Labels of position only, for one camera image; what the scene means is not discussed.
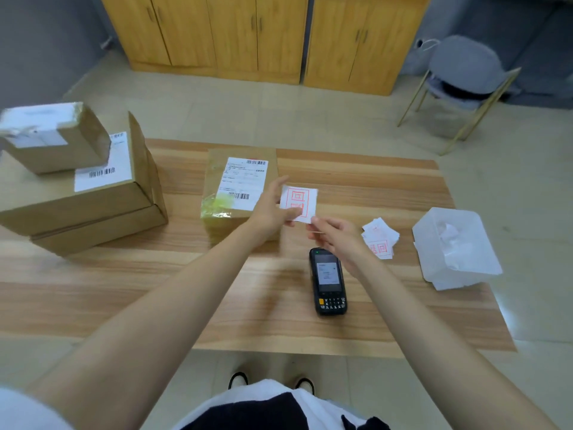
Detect person's right hand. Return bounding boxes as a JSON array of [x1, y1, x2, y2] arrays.
[[308, 217, 375, 279]]

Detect person's left hand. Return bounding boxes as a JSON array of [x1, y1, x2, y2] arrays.
[[247, 176, 303, 240]]

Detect white sticker with red print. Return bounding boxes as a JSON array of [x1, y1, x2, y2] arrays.
[[280, 185, 319, 225]]

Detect person's right forearm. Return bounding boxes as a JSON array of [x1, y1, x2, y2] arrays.
[[346, 257, 561, 430]]

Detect person's left forearm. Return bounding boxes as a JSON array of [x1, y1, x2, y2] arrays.
[[26, 218, 276, 430]]

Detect pile of white stickers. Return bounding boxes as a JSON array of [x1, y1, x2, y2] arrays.
[[361, 217, 400, 260]]

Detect black handheld barcode scanner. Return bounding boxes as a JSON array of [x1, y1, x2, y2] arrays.
[[308, 247, 348, 317]]

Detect taped cardboard box with label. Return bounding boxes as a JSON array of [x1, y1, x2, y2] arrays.
[[201, 147, 281, 245]]

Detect crumpled white paper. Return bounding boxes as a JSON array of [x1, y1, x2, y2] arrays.
[[435, 221, 468, 253]]

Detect translucent white plastic bin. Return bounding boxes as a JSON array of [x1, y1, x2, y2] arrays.
[[411, 207, 503, 292]]

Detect narrow wooden cabinet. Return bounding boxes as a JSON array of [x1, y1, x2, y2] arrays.
[[304, 0, 433, 96]]

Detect flat cardboard box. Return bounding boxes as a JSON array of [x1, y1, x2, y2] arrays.
[[30, 161, 169, 257]]

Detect wide wooden cabinet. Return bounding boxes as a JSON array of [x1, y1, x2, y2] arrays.
[[99, 0, 310, 85]]

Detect person's white and black shirt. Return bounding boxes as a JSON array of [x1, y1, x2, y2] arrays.
[[0, 379, 391, 430]]

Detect large cardboard box with label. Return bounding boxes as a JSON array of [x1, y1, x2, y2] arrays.
[[0, 111, 156, 238]]

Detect grey chair with gold legs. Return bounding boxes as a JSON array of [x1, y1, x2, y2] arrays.
[[397, 35, 523, 156]]

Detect small cardboard box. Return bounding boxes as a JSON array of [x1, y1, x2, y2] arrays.
[[0, 102, 112, 175]]

